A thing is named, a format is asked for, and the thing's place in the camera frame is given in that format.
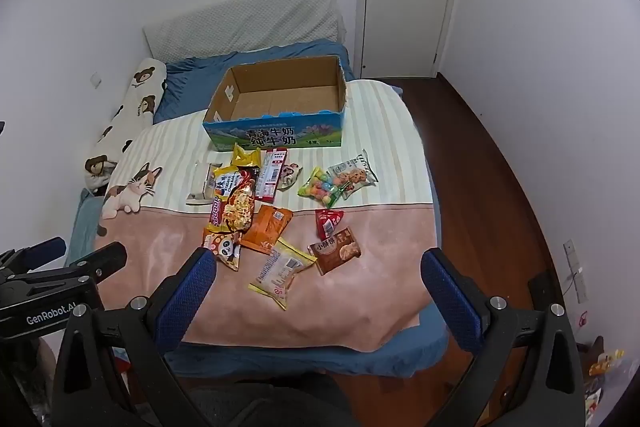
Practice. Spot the white wall socket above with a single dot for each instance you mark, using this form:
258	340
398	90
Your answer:
96	81

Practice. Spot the white cookie packet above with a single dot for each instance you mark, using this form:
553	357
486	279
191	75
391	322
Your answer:
350	174

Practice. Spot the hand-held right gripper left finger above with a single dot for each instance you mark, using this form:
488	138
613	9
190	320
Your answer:
187	292

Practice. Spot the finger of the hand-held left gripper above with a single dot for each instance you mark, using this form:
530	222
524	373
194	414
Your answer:
102	259
35	253

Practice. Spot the yellow edged white snack packet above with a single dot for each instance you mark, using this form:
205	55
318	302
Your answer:
282	272

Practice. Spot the white wall power strip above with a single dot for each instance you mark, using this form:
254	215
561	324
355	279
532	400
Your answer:
575	272

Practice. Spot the long red white snack packet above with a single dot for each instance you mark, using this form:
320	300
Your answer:
272	172

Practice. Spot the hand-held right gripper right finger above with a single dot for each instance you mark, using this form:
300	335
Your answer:
450	302

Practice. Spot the small red snack packet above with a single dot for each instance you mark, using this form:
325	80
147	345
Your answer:
327	222

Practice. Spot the colourful candy packet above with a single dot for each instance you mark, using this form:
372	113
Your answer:
317	189

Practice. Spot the bear print bolster pillow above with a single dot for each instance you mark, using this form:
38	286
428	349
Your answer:
135	107

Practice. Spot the striped pink blanket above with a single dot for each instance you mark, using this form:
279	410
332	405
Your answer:
380	132

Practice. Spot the red yellow noodle packet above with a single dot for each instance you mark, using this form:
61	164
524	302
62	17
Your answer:
240	204

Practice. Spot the panda print snack packet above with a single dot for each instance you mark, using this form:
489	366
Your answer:
225	251

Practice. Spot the brown biscuit packet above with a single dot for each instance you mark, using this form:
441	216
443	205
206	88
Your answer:
335	252

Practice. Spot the blue bed sheet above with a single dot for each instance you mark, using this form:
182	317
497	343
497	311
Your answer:
300	359

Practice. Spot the grey padded headboard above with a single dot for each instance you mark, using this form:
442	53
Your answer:
240	22

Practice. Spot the orange snack packet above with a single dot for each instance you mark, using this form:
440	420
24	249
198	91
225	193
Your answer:
265	229

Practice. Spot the small cartoon figure snack packet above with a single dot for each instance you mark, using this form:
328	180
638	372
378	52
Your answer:
290	174

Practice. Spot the clear white snack packet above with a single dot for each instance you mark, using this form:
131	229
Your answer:
200	187

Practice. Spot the printed blue cardboard box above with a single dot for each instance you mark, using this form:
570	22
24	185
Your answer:
275	134

